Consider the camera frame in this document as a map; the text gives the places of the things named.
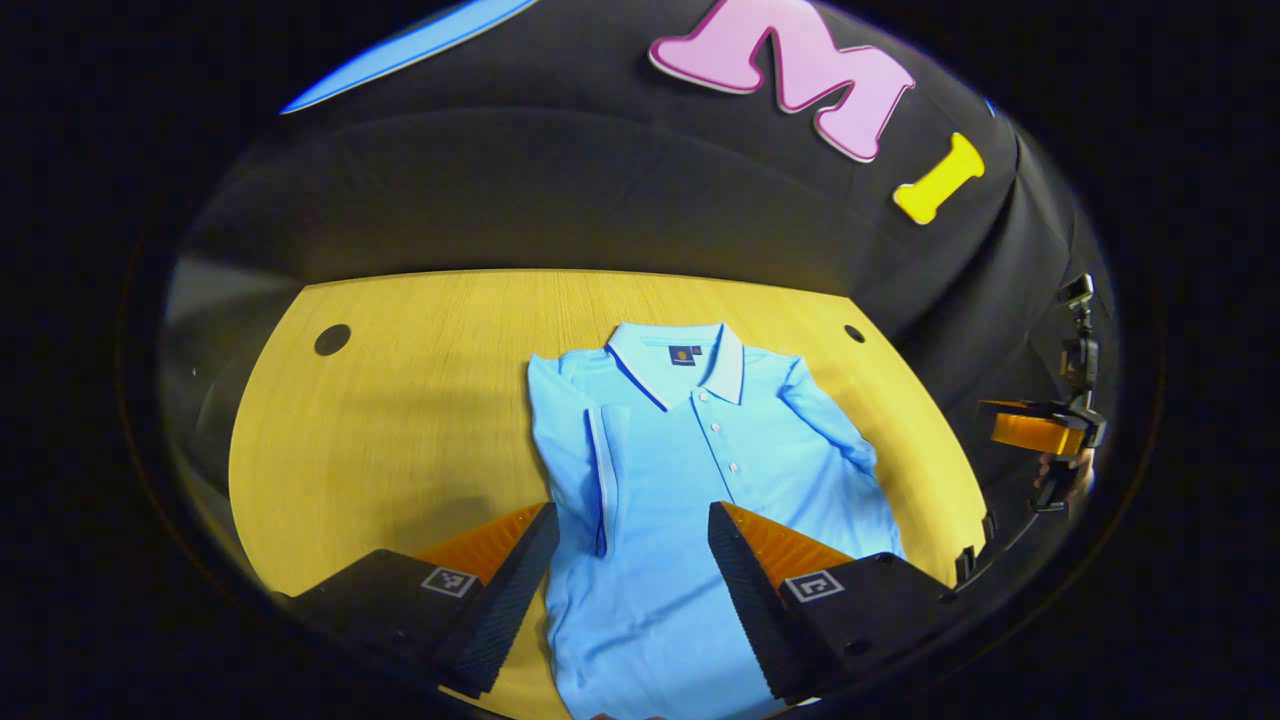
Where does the light blue T-shirt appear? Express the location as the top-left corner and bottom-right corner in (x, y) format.
(526, 320), (907, 720)

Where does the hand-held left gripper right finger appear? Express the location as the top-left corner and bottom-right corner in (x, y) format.
(706, 500), (961, 706)

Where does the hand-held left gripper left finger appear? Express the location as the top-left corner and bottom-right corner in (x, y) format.
(268, 501), (562, 701)

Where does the black backdrop cloth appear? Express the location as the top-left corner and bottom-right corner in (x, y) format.
(158, 0), (1121, 501)

